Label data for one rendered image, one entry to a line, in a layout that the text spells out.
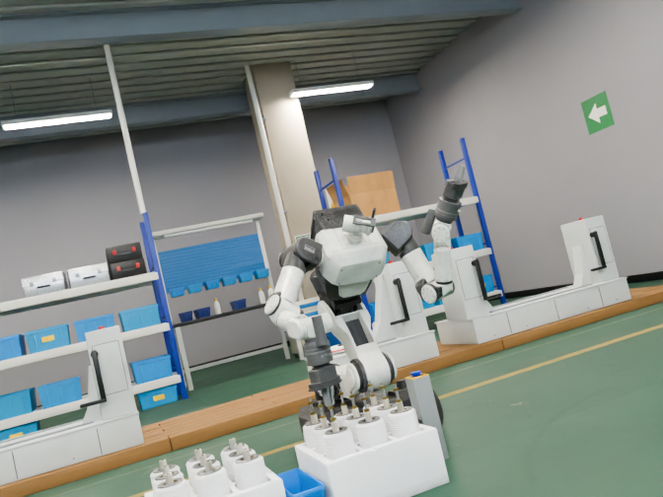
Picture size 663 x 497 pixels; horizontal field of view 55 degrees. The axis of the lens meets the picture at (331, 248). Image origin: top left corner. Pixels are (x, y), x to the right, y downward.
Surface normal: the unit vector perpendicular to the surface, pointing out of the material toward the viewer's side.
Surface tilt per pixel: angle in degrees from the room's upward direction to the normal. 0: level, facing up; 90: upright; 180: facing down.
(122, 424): 90
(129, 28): 90
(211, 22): 90
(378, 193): 90
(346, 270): 142
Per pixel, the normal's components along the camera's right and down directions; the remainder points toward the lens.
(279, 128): 0.33, -0.15
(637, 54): -0.91, 0.19
